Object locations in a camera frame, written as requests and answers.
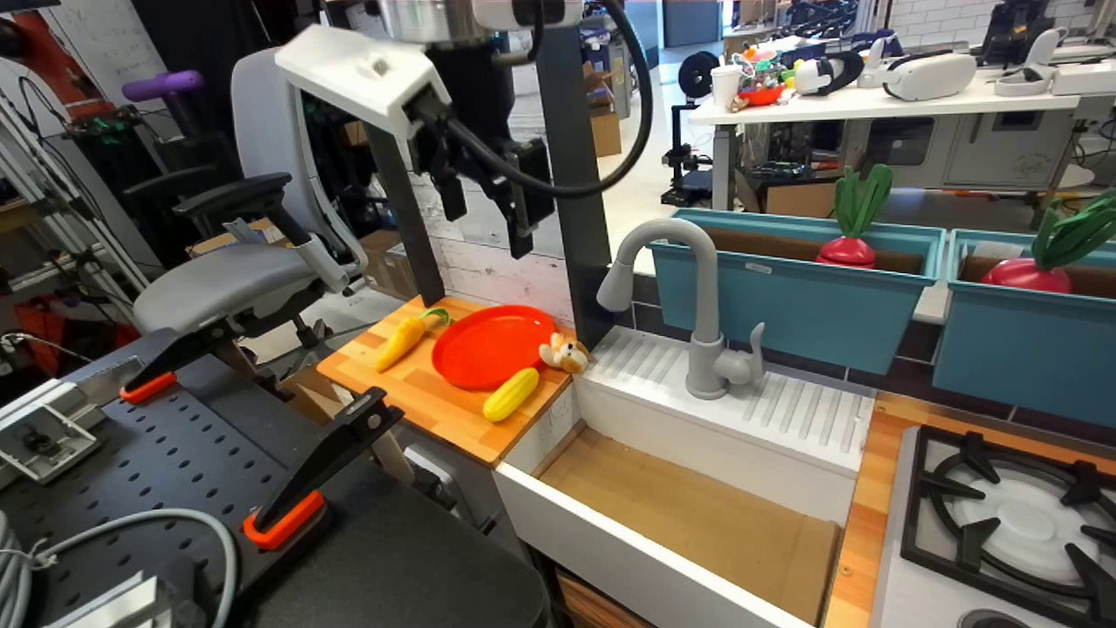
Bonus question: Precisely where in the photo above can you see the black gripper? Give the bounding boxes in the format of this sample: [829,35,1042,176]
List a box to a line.
[409,99,555,261]

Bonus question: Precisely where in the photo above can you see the brown doll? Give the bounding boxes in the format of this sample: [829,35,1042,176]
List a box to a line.
[532,328,591,377]

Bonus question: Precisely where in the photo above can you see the orange plate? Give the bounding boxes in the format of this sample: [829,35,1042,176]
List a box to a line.
[428,304,565,394]

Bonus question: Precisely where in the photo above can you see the black perforated table plate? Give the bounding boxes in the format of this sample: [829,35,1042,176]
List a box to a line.
[0,352,555,628]

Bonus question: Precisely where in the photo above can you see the cardboard box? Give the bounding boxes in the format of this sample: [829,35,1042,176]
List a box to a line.
[590,109,624,160]

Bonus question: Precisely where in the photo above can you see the yellow corn toy green leaves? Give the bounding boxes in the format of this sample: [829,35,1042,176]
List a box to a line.
[374,304,452,377]

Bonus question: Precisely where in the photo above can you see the plain yellow toy vegetable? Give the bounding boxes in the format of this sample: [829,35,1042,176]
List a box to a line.
[476,367,544,427]

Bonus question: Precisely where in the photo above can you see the wooden cutting board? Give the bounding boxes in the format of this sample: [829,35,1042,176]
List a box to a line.
[314,295,582,467]

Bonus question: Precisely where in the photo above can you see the grey toy faucet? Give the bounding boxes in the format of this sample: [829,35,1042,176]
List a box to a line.
[591,216,772,405]

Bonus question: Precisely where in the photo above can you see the grey office chair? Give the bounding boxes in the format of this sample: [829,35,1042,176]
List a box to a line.
[129,41,378,352]

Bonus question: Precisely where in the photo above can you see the white cup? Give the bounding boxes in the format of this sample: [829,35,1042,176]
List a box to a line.
[708,62,746,117]

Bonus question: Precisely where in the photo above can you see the large black orange clamp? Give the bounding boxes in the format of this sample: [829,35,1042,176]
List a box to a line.
[239,384,409,554]

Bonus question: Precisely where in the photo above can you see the colourful toy pile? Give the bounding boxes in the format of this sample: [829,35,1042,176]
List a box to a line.
[736,45,804,112]

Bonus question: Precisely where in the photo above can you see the wide teal planter box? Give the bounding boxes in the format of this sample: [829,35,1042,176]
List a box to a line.
[650,207,951,377]

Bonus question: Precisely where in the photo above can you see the white toy sink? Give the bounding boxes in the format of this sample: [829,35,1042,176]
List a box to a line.
[491,320,877,628]

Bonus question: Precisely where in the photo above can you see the small black orange clamp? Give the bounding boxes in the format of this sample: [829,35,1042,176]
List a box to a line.
[119,318,237,410]

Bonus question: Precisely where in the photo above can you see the small red radish toy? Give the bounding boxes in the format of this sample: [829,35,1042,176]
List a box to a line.
[813,160,901,274]

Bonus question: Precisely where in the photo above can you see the white background table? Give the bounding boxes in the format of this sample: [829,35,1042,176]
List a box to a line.
[683,67,1116,213]

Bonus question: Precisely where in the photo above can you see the white VR headset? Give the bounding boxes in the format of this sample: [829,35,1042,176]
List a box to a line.
[877,45,979,106]

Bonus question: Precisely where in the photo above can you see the black stove grate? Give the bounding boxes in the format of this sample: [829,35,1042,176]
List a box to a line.
[901,421,1116,628]

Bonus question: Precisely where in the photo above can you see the large red radish toy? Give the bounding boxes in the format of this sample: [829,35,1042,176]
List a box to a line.
[982,190,1116,296]

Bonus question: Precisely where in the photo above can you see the white stove top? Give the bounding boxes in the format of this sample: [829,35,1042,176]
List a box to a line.
[870,421,1116,628]

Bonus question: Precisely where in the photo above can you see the black vertical post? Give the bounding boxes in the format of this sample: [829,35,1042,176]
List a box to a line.
[523,0,619,348]

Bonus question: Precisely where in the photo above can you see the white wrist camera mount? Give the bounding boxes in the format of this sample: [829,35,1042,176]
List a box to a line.
[273,20,452,149]

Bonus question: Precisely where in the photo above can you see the aluminium frame rails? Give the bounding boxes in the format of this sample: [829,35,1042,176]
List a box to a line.
[0,55,166,306]

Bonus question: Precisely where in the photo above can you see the grey cable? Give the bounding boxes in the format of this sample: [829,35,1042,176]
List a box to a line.
[0,505,244,628]

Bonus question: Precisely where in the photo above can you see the silver metal bracket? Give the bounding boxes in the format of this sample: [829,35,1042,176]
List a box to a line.
[0,397,104,490]

